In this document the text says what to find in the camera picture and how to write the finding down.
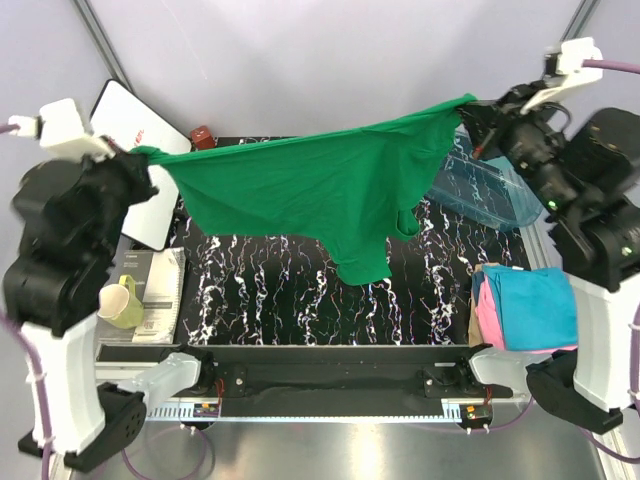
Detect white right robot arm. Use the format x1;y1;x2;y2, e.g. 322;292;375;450
453;82;639;434

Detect green t-shirt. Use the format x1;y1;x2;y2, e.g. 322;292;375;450
133;94;476;286

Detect clear blue plastic bin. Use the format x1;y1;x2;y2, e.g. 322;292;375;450
427;128;543;232

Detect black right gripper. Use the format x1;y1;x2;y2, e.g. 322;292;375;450
458;78;584;218

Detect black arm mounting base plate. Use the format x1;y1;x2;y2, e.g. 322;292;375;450
210;345;512;421

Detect folded pink t-shirt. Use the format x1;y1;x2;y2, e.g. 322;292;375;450
475;280;577;354

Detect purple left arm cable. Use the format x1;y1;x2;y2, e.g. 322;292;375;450
0;119;216;480

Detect yellow-green mug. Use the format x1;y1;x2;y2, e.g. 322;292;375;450
97;275;144;329

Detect folded tan t-shirt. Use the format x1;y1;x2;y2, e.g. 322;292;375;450
467;264;505;349

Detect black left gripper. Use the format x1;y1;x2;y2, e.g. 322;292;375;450
68;131;159;259

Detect white slotted cable duct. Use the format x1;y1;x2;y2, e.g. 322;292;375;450
147;401;220;422

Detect folded blue t-shirt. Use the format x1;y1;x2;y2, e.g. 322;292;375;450
483;265;577;331

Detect white whiteboard with red writing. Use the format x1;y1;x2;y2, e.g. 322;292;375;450
90;79;191;251

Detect spiral bound manual booklet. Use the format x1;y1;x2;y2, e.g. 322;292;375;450
96;247;186;345

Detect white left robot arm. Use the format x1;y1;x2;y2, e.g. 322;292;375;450
3;153;216;473

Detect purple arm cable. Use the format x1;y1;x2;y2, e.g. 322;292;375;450
0;119;216;480
464;57;640;466

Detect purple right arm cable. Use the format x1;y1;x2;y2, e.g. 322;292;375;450
464;57;640;466

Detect small red-brown box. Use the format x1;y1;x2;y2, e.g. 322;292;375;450
190;125;217;151

